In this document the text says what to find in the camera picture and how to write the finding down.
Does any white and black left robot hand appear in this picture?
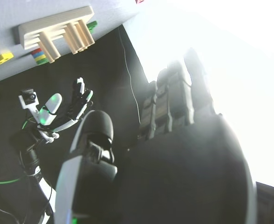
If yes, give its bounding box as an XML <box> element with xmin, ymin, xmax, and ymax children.
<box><xmin>54</xmin><ymin>48</ymin><xmax>259</xmax><ymax>224</ymax></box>

